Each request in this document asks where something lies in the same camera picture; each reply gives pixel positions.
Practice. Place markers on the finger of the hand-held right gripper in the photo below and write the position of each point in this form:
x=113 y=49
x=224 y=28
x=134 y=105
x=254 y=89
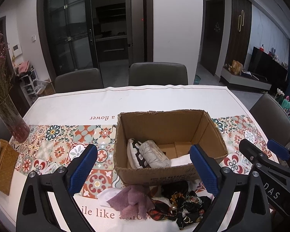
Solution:
x=278 y=148
x=250 y=151

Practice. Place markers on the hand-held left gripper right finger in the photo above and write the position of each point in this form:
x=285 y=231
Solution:
x=204 y=171

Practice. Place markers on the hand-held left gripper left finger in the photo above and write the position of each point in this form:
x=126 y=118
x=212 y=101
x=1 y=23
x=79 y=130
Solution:
x=83 y=169

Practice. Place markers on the white cloth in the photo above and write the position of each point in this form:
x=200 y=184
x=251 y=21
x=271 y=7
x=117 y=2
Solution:
x=181 y=161

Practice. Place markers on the black floral scarf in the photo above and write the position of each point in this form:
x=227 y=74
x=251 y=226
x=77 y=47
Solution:
x=187 y=220
x=193 y=199

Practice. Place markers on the dark brown scrunchie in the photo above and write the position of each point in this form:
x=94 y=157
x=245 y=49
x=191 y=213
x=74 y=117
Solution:
x=176 y=188

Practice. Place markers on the white fabric piece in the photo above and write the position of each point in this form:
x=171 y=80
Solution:
x=106 y=195

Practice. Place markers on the grey floral pouch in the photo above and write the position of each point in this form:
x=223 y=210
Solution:
x=154 y=154

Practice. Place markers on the black pouch with white dots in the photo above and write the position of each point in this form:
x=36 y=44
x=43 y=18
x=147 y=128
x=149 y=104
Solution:
x=134 y=154

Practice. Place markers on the purple fluffy cloth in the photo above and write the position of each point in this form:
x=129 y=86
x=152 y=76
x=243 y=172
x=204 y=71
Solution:
x=133 y=200

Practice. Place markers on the red black patterned bow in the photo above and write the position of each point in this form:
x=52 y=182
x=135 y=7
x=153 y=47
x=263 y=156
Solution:
x=159 y=210

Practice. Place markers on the brown cardboard box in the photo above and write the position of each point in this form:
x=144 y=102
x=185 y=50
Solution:
x=159 y=130

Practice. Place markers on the grey dining chair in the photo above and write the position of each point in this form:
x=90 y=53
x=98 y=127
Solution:
x=78 y=81
x=157 y=73
x=273 y=118

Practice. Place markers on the white television cabinet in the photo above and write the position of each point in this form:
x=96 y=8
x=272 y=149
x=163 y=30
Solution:
x=244 y=81

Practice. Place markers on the yellow woven tissue box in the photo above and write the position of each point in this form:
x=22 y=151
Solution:
x=6 y=166

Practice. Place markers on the glass vase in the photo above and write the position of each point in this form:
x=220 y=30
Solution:
x=14 y=128

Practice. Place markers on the black television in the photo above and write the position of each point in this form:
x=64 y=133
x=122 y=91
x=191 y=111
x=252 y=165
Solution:
x=268 y=64

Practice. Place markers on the yellow gift bags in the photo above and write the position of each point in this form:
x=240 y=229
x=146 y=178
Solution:
x=236 y=66

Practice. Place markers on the white shoe rack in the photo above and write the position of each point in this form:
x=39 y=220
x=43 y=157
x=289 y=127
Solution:
x=30 y=84

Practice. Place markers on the pink cloth item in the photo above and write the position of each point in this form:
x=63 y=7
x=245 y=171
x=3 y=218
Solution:
x=23 y=67

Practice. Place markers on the dark interior door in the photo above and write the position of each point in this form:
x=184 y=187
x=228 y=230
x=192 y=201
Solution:
x=211 y=36

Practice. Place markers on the glass sliding door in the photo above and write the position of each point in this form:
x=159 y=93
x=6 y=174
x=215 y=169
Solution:
x=62 y=29

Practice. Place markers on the white wall intercom panel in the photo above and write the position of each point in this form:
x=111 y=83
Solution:
x=17 y=49

